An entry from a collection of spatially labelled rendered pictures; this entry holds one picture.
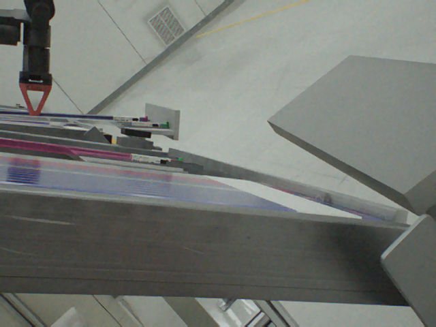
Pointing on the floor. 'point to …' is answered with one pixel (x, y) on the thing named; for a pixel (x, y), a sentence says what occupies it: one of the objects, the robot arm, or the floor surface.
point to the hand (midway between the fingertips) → (34, 114)
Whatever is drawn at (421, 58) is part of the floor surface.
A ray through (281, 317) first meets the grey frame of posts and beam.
